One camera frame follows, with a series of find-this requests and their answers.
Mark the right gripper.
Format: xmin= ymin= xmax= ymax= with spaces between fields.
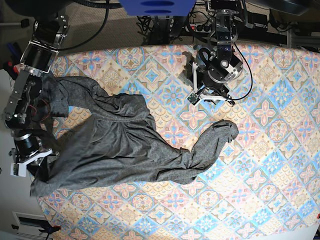
xmin=9 ymin=129 xmax=60 ymax=163

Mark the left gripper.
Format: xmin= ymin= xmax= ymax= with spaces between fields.
xmin=179 ymin=51 xmax=235 ymax=105

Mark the grey t-shirt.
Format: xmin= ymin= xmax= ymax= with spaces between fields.
xmin=30 ymin=74 xmax=239 ymax=197

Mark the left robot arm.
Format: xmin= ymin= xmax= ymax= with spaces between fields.
xmin=185 ymin=0 xmax=243 ymax=106

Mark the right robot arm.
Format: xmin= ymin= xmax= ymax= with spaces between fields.
xmin=2 ymin=10 xmax=69 ymax=175

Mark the white power strip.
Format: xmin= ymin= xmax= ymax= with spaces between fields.
xmin=190 ymin=23 xmax=213 ymax=34

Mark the white floor vent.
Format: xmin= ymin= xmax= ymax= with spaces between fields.
xmin=11 ymin=211 xmax=49 ymax=239

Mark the blue black clamp bottom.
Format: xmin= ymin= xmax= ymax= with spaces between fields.
xmin=11 ymin=223 xmax=62 ymax=237

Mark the red black clamp left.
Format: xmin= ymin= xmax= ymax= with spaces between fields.
xmin=2 ymin=61 xmax=19 ymax=76

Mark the patterned tablecloth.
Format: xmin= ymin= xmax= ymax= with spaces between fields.
xmin=38 ymin=44 xmax=320 ymax=240

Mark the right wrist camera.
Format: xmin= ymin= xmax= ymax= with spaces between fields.
xmin=10 ymin=163 xmax=27 ymax=177

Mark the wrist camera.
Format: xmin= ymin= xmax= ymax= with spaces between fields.
xmin=187 ymin=91 xmax=201 ymax=106
xmin=10 ymin=163 xmax=27 ymax=177

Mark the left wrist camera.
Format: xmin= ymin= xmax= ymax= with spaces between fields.
xmin=187 ymin=91 xmax=201 ymax=106

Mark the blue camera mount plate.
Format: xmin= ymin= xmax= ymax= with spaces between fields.
xmin=119 ymin=0 xmax=196 ymax=17

